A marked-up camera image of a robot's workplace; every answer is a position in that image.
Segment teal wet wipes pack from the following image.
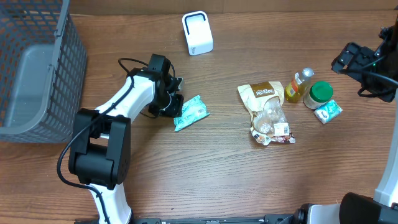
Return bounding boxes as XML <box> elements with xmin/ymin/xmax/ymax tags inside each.
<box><xmin>174</xmin><ymin>95</ymin><xmax>210</xmax><ymax>132</ymax></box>

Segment green lid white jar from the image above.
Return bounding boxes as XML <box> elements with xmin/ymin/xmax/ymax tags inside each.
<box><xmin>303</xmin><ymin>81</ymin><xmax>333</xmax><ymax>110</ymax></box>

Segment small teal tissue pack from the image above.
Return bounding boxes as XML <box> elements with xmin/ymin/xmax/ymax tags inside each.
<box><xmin>314</xmin><ymin>100</ymin><xmax>343</xmax><ymax>124</ymax></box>

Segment yellow oil bottle silver cap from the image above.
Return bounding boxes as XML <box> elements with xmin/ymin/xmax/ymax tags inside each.
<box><xmin>284</xmin><ymin>67</ymin><xmax>315</xmax><ymax>103</ymax></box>

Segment brown Pantree snack bag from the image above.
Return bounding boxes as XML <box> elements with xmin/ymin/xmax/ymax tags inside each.
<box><xmin>238</xmin><ymin>82</ymin><xmax>296</xmax><ymax>146</ymax></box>

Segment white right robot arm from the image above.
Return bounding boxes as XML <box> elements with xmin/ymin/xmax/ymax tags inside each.
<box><xmin>282</xmin><ymin>22</ymin><xmax>397</xmax><ymax>224</ymax></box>

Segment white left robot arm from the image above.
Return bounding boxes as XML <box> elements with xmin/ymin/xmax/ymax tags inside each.
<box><xmin>57</xmin><ymin>54</ymin><xmax>183</xmax><ymax>223</ymax></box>

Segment white barcode scanner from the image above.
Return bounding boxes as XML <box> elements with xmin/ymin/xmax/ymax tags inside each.
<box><xmin>182</xmin><ymin>11</ymin><xmax>213</xmax><ymax>56</ymax></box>

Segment dark grey plastic basket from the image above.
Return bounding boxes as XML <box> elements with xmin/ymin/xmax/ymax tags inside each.
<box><xmin>1</xmin><ymin>0</ymin><xmax>87</xmax><ymax>143</ymax></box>

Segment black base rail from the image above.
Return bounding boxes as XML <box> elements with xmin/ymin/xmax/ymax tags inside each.
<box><xmin>74</xmin><ymin>213</ymin><xmax>299</xmax><ymax>224</ymax></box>

